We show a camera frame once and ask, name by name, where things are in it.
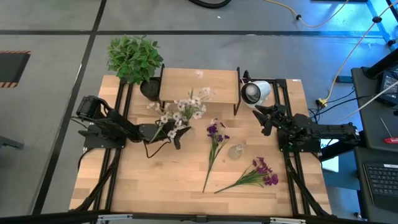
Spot wooden shelf with black legs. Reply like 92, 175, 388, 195
158, 63, 243, 116

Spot red-handled tool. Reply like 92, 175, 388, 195
381, 117, 398, 144

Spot green leafy artificial plant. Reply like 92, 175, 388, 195
107, 34, 164, 85

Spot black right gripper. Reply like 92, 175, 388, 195
251, 103, 292, 137

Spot dark floor hatch hazard stripes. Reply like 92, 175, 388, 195
0, 50, 32, 89

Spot black plant pot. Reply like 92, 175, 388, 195
139, 77, 162, 102

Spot blue metal stand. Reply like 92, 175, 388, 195
366, 0, 398, 50

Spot black hose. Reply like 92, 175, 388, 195
188, 0, 233, 9

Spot dark desk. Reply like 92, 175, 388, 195
351, 67, 398, 224

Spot cream cable with yellow plug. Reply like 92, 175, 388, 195
316, 0, 398, 108

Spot purple artificial flower bunch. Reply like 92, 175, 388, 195
213, 157, 280, 194
201, 118, 231, 194

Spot black table edge rail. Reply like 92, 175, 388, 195
0, 210, 398, 224

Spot white cable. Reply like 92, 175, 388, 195
338, 80, 398, 124

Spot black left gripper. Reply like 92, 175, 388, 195
138, 123, 192, 151

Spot white cylindrical spotlight lamp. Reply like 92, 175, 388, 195
241, 80, 272, 109

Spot grey chair foot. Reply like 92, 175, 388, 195
0, 136, 25, 151

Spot black laptop keyboard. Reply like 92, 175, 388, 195
362, 161, 398, 213

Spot black tablet screen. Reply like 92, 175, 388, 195
377, 70, 398, 106

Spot silver rail bracket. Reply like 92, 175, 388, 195
96, 213, 134, 224
269, 217, 307, 224

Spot black power cable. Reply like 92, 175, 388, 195
308, 88, 374, 125

